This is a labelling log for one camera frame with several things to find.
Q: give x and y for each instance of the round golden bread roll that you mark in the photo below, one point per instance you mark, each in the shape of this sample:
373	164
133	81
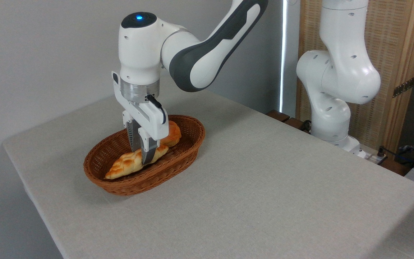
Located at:
174	135

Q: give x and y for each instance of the brown wicker basket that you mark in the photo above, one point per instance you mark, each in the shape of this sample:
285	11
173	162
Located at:
149	181

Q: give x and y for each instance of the metal screen hinge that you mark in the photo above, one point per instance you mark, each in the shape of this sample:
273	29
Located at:
404	87

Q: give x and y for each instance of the wooden woven screen panel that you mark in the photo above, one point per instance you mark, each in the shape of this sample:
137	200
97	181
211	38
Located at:
394	36

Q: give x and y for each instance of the long braided bread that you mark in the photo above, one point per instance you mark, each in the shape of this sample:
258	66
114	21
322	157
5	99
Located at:
124	167

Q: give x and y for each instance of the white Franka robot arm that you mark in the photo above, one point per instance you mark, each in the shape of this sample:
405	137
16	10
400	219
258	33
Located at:
199	54

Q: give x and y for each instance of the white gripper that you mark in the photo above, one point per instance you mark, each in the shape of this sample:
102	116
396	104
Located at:
149	120

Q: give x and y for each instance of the white power strip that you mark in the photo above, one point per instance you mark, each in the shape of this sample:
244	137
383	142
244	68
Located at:
374	157

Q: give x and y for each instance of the dark wooden block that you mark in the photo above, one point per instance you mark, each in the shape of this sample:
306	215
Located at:
278	115
295	123

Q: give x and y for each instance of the grey tablecloth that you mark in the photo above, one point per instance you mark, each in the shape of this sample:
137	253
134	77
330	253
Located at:
264	187

